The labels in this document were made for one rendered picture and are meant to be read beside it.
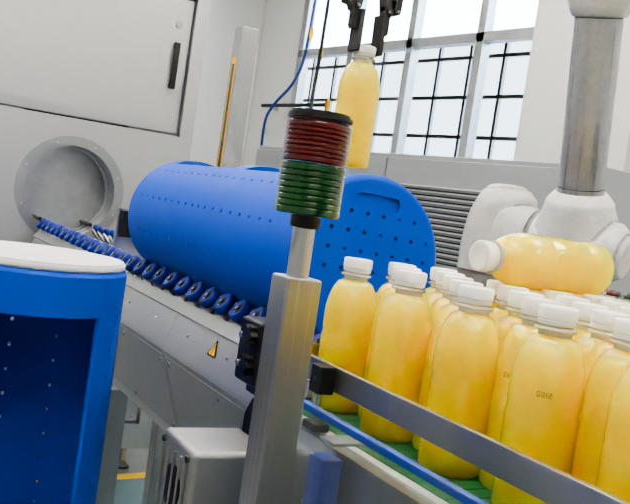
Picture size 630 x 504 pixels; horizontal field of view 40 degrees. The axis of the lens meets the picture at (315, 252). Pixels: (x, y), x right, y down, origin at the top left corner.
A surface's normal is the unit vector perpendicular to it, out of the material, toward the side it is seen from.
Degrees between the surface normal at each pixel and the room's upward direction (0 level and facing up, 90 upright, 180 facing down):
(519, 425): 90
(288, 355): 90
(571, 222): 100
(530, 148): 90
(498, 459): 90
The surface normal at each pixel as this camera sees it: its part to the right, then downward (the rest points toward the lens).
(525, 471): -0.87, -0.11
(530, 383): -0.68, -0.07
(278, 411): 0.47, 0.11
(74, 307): 0.68, 0.14
